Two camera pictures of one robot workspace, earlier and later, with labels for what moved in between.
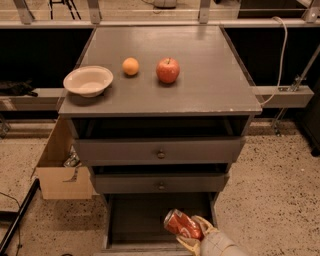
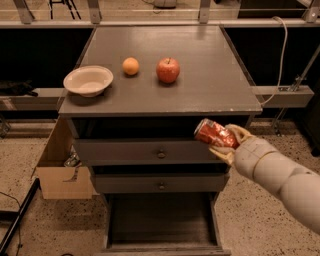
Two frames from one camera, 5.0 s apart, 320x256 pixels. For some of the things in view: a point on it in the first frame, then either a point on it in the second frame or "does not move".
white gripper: [216, 242] -> [250, 157]
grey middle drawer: [161, 183] does not move
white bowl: [88, 81] does not move
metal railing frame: [205, 21] does not move
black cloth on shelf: [15, 88] does not move
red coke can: [182, 224] -> [216, 134]
